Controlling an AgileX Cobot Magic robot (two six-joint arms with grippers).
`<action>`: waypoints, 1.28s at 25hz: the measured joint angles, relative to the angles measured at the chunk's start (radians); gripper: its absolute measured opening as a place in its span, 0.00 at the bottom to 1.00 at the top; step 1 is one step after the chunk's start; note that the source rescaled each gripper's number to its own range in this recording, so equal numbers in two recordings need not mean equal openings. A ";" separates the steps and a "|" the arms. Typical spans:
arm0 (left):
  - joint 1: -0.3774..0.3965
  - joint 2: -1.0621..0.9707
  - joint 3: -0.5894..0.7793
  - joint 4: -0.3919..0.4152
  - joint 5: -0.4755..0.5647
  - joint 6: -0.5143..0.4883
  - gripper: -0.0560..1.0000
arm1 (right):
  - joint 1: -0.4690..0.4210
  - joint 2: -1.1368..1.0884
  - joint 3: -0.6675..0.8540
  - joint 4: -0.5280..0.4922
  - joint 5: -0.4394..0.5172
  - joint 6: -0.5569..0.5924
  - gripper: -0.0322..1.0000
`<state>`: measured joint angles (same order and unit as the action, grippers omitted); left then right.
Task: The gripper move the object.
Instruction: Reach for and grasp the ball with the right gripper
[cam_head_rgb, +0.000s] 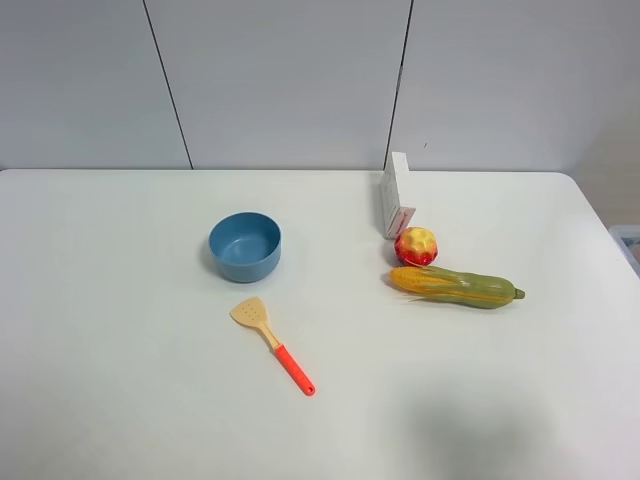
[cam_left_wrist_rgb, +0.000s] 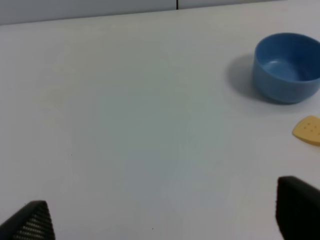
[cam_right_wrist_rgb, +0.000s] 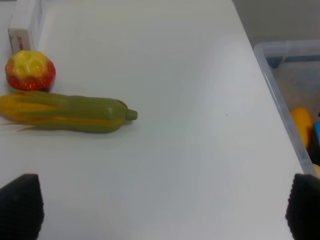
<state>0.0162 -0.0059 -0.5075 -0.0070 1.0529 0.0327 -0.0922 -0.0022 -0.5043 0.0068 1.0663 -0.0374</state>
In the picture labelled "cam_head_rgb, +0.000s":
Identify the toy corn cob with husk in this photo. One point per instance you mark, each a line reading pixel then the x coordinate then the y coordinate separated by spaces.
pixel 441 285

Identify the clear plastic bin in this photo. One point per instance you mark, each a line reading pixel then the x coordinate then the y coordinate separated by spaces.
pixel 627 238

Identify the red yellow toy apple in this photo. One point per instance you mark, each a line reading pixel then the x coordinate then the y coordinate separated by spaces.
pixel 416 246

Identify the blue bowl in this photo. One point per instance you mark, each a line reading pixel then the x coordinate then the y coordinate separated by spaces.
pixel 246 246

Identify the yellow spatula with red handle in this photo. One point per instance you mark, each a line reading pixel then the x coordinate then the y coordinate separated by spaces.
pixel 252 313

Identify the white paper box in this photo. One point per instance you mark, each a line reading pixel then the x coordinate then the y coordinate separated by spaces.
pixel 397 205

